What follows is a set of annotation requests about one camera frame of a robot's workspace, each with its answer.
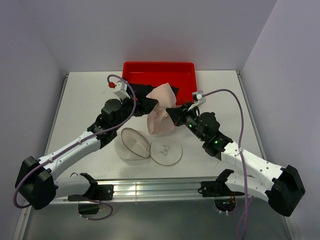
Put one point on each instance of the black garment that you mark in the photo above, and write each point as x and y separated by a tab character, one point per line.
142	88

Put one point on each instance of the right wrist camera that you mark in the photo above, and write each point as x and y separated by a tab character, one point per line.
198	99

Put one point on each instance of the white mesh laundry bag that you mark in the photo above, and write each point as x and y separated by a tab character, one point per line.
134	148

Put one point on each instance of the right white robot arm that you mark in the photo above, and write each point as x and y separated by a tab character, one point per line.
281	187

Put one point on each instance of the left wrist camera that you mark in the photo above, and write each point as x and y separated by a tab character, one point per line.
119	89

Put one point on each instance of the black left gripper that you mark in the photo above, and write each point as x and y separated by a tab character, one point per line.
143	105

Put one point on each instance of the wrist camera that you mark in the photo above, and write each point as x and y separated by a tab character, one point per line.
119	89
198	99

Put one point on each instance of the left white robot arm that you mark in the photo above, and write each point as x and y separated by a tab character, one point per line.
39	181

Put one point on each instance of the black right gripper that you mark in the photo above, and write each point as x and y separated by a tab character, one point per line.
180	113

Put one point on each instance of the red plastic tray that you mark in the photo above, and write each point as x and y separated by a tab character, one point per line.
180	75

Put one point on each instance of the aluminium rail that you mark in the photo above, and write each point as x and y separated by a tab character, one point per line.
150	187

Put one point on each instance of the pale pink bra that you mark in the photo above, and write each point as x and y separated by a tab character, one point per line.
158	120

